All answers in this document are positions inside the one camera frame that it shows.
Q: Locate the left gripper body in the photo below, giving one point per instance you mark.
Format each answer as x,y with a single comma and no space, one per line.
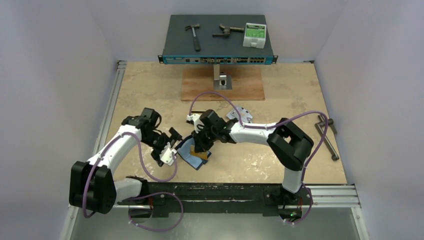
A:
158,142

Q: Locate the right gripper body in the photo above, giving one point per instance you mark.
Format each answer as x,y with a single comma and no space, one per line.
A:
201,139

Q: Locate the navy blue card holder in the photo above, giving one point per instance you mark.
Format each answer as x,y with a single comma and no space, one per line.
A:
184,151

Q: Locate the gold credit card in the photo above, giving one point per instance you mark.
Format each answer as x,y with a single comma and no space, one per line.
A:
204,155

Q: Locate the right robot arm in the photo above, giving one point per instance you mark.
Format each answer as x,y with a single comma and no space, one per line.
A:
291,145

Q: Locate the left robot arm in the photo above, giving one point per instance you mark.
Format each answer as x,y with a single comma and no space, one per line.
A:
92,186

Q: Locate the plywood board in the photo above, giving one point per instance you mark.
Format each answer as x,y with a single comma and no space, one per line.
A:
235,83

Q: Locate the hammer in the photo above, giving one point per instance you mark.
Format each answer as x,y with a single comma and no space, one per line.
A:
196,42

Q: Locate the rusty metal clamp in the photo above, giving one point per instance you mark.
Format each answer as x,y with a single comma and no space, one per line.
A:
227,30

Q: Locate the white green box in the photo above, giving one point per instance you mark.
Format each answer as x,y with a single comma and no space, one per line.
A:
255,35

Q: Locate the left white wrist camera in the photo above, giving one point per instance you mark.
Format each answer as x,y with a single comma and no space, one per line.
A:
168,156

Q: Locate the metal bracket stand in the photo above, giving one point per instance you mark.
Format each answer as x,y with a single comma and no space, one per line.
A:
221,80

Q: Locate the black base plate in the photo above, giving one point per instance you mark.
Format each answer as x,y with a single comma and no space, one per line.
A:
266,199

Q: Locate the network switch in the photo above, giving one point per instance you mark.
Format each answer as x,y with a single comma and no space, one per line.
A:
179,46

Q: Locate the metal crank handle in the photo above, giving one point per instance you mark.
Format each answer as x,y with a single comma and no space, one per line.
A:
320,126

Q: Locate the aluminium frame rail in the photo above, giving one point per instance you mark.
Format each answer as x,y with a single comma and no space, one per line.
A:
290,88

